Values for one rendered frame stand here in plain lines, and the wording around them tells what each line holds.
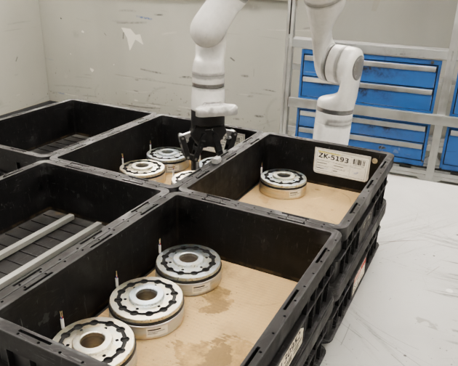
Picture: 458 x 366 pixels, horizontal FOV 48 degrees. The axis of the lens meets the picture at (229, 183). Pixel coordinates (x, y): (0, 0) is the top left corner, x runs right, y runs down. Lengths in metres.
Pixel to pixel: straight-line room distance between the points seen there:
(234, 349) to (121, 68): 3.96
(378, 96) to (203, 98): 1.87
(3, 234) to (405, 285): 0.78
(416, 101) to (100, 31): 2.74
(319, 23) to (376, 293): 0.59
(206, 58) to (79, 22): 3.64
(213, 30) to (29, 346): 0.71
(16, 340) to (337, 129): 0.94
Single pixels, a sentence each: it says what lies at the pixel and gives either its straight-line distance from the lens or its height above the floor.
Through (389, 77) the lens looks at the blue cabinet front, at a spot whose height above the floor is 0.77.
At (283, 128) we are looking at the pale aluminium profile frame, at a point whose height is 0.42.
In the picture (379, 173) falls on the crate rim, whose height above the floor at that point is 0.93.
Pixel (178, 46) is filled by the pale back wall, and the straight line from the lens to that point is 4.20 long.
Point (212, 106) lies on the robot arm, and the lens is 1.08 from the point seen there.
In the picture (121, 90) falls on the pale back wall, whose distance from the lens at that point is 4.57.
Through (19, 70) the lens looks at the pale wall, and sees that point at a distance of 4.81.
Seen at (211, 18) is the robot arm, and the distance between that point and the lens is 1.07.
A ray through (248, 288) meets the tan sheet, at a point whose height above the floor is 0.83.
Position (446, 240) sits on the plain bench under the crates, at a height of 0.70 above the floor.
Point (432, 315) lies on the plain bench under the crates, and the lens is 1.05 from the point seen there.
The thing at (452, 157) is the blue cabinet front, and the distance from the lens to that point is 2.94.
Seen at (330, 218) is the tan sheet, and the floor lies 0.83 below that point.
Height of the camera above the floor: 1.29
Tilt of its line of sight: 23 degrees down
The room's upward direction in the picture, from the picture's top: 2 degrees clockwise
